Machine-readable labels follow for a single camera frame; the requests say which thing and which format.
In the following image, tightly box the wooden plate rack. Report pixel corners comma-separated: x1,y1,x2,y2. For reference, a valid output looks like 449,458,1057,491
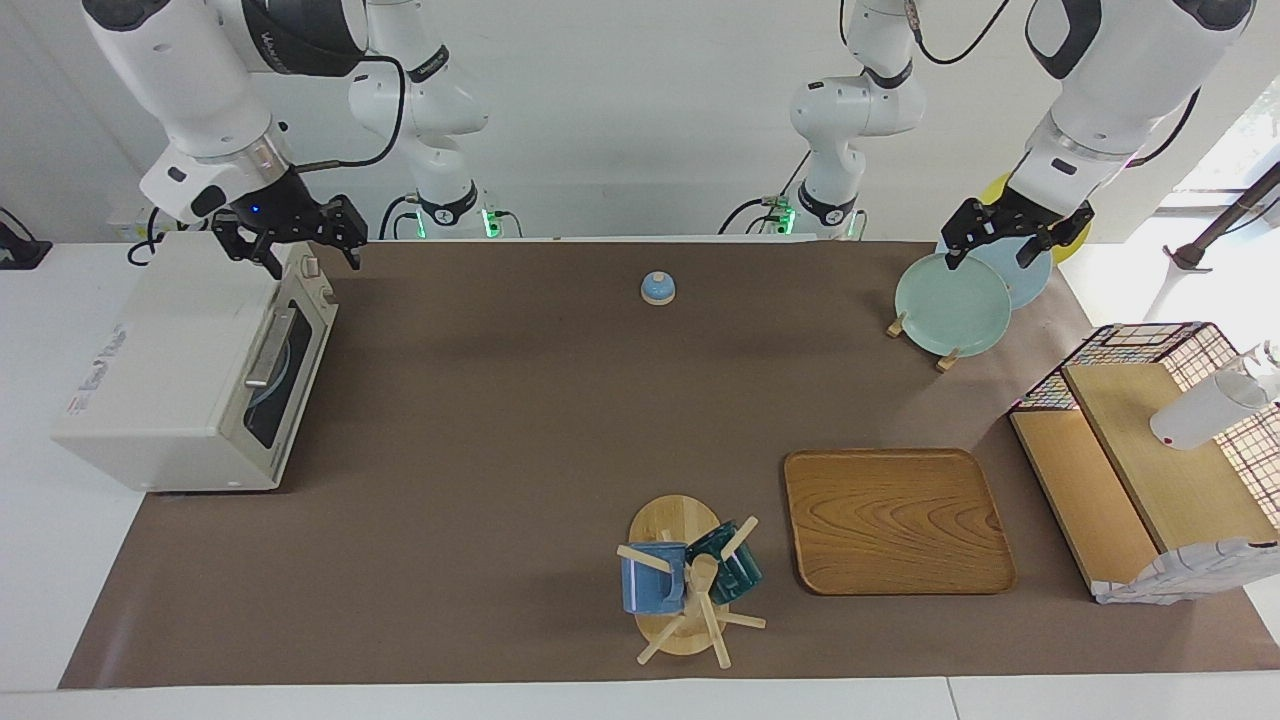
886,312,961,373

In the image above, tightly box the pale green plate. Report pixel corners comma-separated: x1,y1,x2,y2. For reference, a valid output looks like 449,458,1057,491
894,252,1013,358

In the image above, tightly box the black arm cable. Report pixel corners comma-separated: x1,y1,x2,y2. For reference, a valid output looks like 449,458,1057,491
903,0,1013,67
296,55,407,173

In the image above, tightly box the yellow plate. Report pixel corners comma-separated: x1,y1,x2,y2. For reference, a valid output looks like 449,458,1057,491
985,172,1093,266

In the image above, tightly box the dark green mug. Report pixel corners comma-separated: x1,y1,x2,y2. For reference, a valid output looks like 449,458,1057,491
685,520,764,606

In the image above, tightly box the black clamp device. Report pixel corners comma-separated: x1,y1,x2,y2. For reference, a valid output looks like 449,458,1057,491
0,208,53,271

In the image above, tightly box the white bottle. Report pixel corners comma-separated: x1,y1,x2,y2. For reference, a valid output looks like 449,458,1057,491
1150,340,1280,451

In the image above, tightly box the white patterned cloth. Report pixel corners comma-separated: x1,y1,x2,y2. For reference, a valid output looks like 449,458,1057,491
1095,538,1280,606

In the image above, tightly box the wooden wire shelf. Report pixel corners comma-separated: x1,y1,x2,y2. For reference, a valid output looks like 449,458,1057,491
1008,322,1280,601

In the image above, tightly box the light blue plate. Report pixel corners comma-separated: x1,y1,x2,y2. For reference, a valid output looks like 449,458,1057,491
247,325,301,411
935,235,1053,311

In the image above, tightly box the blue mug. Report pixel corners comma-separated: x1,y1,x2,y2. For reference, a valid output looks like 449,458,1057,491
620,542,691,615

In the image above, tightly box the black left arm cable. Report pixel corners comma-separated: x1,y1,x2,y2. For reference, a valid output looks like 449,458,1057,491
903,0,1013,67

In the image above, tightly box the brown table mat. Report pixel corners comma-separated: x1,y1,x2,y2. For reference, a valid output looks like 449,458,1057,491
58,238,1280,691

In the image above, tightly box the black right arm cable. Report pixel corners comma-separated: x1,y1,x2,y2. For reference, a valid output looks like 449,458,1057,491
296,55,407,173

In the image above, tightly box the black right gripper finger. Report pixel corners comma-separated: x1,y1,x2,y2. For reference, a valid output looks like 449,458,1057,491
322,196,368,271
212,218,286,279

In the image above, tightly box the wooden mug tree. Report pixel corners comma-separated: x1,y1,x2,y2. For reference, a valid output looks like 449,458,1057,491
615,495,768,669

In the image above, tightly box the black oven power cable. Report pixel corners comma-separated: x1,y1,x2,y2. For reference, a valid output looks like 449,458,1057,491
127,205,216,267

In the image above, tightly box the black base cable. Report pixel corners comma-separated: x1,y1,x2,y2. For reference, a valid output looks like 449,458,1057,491
718,150,813,237
378,193,426,241

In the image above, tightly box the beige toaster oven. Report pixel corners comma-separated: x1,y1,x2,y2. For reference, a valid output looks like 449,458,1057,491
52,232,339,493

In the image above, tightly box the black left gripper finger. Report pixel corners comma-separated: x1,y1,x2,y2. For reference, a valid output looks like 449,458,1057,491
1015,203,1095,267
944,200,996,271

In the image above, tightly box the wooden tray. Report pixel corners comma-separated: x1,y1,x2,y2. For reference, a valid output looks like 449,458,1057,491
783,448,1018,597

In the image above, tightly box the glass oven door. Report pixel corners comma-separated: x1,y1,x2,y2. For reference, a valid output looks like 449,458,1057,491
230,262,339,491

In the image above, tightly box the black tripod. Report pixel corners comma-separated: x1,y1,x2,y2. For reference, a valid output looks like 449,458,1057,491
1163,160,1280,273

